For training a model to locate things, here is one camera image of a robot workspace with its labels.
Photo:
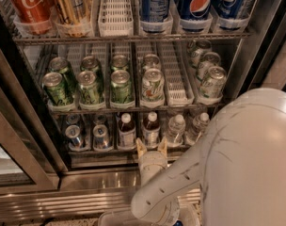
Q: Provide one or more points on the red Coca-Cola can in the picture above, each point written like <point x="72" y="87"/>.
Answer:
<point x="34" y="13"/>

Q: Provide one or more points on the fridge door left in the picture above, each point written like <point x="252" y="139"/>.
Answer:
<point x="30" y="164"/>

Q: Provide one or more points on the white diet can front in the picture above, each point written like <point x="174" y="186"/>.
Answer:
<point x="153" y="86"/>

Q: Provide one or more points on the white can right back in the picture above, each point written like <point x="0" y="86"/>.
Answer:
<point x="195" y="49"/>

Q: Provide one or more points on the clear water bottle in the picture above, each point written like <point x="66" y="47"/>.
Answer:
<point x="175" y="130"/>
<point x="196" y="128"/>

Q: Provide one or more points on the brown drink bottle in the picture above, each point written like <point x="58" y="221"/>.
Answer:
<point x="127" y="132"/>
<point x="151" y="130"/>

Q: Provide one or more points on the silver blue can back left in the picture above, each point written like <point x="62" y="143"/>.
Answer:
<point x="75" y="119"/>

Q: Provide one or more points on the steel fridge base grille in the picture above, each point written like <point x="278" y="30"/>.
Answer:
<point x="82" y="193"/>

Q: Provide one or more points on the clear plastic bin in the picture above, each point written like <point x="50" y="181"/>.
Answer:
<point x="188" y="216"/>

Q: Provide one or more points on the clear water bottle left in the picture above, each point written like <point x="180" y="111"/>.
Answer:
<point x="175" y="130"/>

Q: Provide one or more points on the fridge door right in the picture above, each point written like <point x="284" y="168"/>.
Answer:
<point x="271" y="66"/>

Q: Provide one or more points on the silver blue can front left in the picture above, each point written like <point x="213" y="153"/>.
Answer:
<point x="75" y="136"/>

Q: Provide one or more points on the clear water bottle right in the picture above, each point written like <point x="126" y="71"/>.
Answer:
<point x="196" y="128"/>

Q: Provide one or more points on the green can back left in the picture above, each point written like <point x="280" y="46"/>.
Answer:
<point x="63" y="66"/>

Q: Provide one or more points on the empty white tray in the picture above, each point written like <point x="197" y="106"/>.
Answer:
<point x="116" y="18"/>
<point x="178" y="88"/>

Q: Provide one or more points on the silver blue can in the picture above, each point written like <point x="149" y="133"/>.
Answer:
<point x="101" y="138"/>
<point x="75" y="136"/>
<point x="99" y="119"/>
<point x="75" y="119"/>

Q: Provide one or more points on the white diet can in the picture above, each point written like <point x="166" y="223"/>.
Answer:
<point x="150" y="61"/>
<point x="153" y="86"/>

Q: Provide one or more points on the green can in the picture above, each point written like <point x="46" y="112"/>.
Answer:
<point x="119" y="62"/>
<point x="92" y="63"/>
<point x="90" y="88"/>
<point x="63" y="66"/>
<point x="121" y="87"/>
<point x="57" y="89"/>

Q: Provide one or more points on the blue bottle cap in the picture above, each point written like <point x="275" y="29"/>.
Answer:
<point x="178" y="223"/>

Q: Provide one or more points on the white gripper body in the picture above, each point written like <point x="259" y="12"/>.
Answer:
<point x="152" y="158"/>

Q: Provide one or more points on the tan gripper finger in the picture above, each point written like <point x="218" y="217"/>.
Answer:
<point x="140" y="147"/>
<point x="162" y="147"/>

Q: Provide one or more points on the green can front left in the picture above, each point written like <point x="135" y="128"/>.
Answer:
<point x="57" y="89"/>

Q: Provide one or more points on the white diet can back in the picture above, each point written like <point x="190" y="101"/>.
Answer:
<point x="150" y="61"/>

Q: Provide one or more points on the blue Pepsi can middle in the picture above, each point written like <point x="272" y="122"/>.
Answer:
<point x="191" y="11"/>

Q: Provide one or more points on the blue pepsi can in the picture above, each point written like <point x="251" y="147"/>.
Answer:
<point x="191" y="11"/>
<point x="232" y="13"/>
<point x="153" y="14"/>

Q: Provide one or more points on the blue Pepsi can right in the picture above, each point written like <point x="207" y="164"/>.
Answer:
<point x="232" y="13"/>

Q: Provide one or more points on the fridge door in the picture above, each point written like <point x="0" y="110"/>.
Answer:
<point x="30" y="164"/>
<point x="271" y="66"/>

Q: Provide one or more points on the empty white top tray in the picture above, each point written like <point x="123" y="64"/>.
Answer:
<point x="116" y="18"/>

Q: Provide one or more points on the blue Pepsi can left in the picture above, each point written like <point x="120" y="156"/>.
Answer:
<point x="153" y="14"/>

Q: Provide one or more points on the white can right front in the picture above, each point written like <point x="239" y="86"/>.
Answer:
<point x="213" y="82"/>

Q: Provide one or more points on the empty white middle tray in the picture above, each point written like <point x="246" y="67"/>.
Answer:
<point x="178" y="88"/>

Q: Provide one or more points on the gold soda can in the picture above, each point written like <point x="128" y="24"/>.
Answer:
<point x="73" y="18"/>

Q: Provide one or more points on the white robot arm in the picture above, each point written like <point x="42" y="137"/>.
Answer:
<point x="239" y="165"/>

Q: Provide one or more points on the white can right middle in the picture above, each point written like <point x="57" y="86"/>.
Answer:
<point x="208" y="60"/>

